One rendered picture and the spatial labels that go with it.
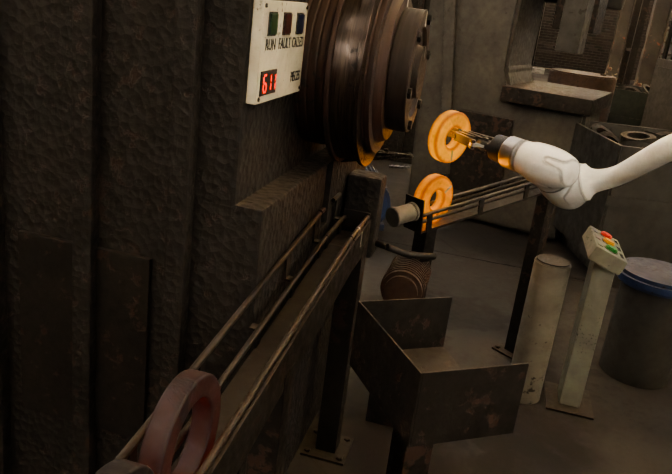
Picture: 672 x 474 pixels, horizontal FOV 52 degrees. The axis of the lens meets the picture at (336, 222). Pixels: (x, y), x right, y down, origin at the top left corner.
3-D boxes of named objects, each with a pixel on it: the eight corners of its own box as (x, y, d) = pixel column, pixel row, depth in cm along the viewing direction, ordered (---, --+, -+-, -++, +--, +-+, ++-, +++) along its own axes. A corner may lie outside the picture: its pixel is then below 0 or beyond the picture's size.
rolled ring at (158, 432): (223, 348, 97) (201, 342, 97) (158, 432, 80) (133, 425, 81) (220, 450, 104) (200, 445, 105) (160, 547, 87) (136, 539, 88)
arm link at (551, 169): (506, 166, 182) (525, 185, 192) (556, 185, 172) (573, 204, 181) (526, 131, 182) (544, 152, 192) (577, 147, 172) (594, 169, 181)
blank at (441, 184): (419, 230, 216) (427, 234, 213) (406, 194, 206) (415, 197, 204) (449, 199, 221) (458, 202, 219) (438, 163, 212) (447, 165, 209)
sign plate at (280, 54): (245, 103, 123) (253, -2, 117) (290, 89, 147) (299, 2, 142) (257, 105, 122) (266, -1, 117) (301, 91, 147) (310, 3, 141)
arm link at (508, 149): (529, 171, 191) (511, 165, 195) (537, 140, 188) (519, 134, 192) (509, 174, 185) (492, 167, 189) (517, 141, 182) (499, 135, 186)
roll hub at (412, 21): (378, 138, 152) (396, 6, 144) (399, 120, 178) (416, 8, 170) (403, 142, 151) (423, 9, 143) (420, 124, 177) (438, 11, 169)
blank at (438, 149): (429, 114, 198) (438, 116, 196) (465, 106, 207) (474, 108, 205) (425, 164, 204) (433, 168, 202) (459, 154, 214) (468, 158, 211)
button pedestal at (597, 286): (545, 413, 235) (587, 244, 216) (543, 379, 258) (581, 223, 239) (594, 424, 232) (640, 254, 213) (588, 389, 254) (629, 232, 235)
